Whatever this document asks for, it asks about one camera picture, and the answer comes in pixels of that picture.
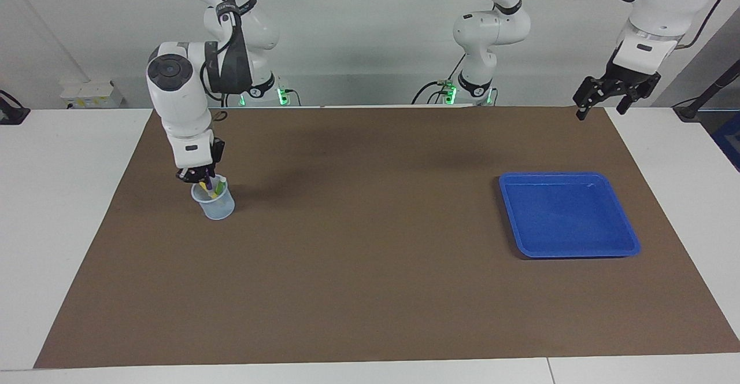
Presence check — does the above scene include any black stand pole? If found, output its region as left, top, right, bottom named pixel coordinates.
left=672, top=59, right=740, bottom=122

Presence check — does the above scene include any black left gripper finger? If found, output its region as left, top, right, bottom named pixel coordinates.
left=572, top=77, right=611, bottom=122
left=616, top=80, right=660, bottom=115

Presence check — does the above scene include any clear plastic cup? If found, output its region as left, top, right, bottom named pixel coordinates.
left=191, top=176, right=236, bottom=221

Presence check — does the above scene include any blue crate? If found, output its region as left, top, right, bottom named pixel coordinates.
left=711, top=111, right=740, bottom=172

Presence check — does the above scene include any black clamp mount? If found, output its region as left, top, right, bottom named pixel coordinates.
left=0, top=89, right=31, bottom=125

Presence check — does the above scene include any blue plastic tray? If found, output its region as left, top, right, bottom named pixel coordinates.
left=498, top=171, right=642, bottom=259

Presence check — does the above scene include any black base cable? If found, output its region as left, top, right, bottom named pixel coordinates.
left=221, top=79, right=301, bottom=108
left=412, top=54, right=467, bottom=106

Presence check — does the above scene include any brown table mat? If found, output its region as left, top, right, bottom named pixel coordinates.
left=34, top=105, right=740, bottom=370

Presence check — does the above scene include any white socket box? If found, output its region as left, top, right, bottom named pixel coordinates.
left=60, top=79, right=124, bottom=109

